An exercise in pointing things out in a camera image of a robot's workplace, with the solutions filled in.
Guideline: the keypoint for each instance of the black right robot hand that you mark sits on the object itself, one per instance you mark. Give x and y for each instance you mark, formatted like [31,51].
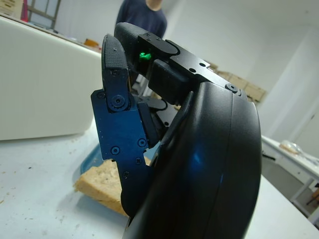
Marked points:
[204,154]

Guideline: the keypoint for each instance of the brown slice of bread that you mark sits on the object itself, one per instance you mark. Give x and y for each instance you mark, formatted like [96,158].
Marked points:
[99,181]

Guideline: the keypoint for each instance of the blue plastic tray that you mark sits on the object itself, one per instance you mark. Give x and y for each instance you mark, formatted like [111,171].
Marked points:
[89,159]

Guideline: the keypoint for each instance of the cream white two-slot toaster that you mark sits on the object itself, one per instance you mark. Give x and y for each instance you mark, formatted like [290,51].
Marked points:
[45,87]

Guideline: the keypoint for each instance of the stacked wooden crates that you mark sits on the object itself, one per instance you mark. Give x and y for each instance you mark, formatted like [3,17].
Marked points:
[249,87]

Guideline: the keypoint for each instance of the white side table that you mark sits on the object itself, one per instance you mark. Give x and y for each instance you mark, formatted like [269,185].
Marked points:
[286,161]

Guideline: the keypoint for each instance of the person in dark clothes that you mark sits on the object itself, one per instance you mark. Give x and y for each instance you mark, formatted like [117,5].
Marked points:
[139,15]

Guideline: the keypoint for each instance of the wooden frame rack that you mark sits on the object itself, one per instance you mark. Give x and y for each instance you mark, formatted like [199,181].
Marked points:
[42,10]

